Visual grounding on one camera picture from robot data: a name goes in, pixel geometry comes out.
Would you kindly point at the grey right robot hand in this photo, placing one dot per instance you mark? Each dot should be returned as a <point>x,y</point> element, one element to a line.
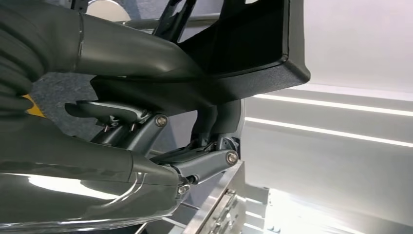
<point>64,193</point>

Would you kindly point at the stainless steel table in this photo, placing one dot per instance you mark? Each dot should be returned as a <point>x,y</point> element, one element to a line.
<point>209,193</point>

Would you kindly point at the stamped silver metal panel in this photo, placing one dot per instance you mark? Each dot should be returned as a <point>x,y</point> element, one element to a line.
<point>222,213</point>

